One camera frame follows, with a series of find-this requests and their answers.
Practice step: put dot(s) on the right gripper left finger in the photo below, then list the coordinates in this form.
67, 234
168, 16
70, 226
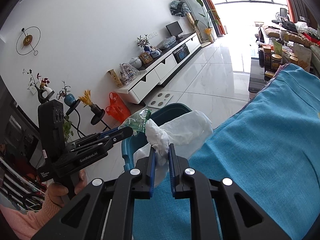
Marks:
104, 209

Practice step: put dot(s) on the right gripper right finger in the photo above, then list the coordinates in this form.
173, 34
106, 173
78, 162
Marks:
219, 209

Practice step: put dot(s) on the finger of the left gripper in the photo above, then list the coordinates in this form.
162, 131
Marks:
121, 134
108, 131

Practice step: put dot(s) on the green clear plastic wrapper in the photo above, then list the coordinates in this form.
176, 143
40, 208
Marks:
137, 121

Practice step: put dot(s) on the white tissue bag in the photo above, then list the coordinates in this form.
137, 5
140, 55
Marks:
187, 133

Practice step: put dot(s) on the pink sleeve left forearm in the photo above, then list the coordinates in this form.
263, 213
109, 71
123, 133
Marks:
25, 226

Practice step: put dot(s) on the teal trash bin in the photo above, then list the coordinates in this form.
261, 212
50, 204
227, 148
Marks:
152, 132

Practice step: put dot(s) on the person left hand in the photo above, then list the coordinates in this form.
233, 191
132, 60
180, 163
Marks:
53, 202

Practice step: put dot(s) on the orange plastic bag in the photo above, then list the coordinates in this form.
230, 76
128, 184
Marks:
117, 108

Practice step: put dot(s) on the white bathroom scale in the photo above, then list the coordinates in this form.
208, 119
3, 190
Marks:
160, 100

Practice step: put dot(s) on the white black tv cabinet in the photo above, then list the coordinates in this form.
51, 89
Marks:
159, 71

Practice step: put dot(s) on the blue floral tablecloth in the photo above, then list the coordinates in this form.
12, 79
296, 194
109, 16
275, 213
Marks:
270, 148

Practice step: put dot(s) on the small black monitor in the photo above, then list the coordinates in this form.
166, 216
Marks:
175, 29

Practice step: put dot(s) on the covered standing fan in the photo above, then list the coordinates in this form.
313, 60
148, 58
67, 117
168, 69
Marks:
179, 8

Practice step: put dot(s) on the left orange grey curtain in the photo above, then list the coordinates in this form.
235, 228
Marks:
207, 5

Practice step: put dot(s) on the orange grey curtain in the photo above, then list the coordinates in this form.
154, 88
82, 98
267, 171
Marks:
307, 9
207, 5

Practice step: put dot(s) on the tall green potted plant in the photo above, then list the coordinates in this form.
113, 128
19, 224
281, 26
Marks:
209, 17

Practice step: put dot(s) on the white standing air conditioner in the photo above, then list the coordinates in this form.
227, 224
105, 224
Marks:
195, 9

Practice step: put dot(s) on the cluttered coffee table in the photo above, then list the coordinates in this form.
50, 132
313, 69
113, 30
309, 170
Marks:
275, 48

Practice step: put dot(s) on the right orange grey curtain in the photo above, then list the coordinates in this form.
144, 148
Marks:
307, 9

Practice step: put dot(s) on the round wall clock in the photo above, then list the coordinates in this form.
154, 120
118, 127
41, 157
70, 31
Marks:
28, 41

